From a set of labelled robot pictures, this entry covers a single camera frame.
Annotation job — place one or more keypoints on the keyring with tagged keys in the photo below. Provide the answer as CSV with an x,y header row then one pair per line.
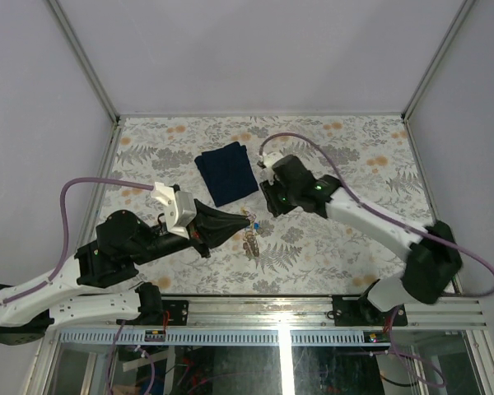
x,y
250,243

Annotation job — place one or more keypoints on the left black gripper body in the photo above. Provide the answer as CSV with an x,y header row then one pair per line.
x,y
198,241

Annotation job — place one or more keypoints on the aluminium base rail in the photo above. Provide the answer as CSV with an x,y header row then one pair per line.
x,y
262,312

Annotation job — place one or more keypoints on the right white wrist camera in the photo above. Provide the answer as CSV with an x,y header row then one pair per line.
x,y
268,159

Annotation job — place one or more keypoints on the slotted white cable duct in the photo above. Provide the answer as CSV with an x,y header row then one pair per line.
x,y
222,337

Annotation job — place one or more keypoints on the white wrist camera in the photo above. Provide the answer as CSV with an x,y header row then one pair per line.
x,y
268,159
179,207

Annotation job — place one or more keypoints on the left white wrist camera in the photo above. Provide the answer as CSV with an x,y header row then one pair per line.
x,y
179,207

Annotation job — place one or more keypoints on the right aluminium frame post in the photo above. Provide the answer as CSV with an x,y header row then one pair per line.
x,y
453,30

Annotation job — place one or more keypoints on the aluminium frame post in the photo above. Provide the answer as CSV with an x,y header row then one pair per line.
x,y
63,22
453,30

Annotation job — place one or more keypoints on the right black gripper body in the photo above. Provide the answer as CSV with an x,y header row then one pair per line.
x,y
277,199

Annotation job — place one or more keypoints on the folded navy blue cloth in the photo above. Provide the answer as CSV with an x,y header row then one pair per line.
x,y
227,173

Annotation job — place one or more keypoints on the left aluminium frame post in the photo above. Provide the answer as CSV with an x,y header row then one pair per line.
x,y
63,22

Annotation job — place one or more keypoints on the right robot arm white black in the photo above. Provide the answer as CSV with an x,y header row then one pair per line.
x,y
430,260

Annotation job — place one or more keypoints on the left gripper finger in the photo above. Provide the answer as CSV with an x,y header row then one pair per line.
x,y
208,218
215,234

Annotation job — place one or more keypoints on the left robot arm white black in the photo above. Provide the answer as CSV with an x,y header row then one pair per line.
x,y
79,293

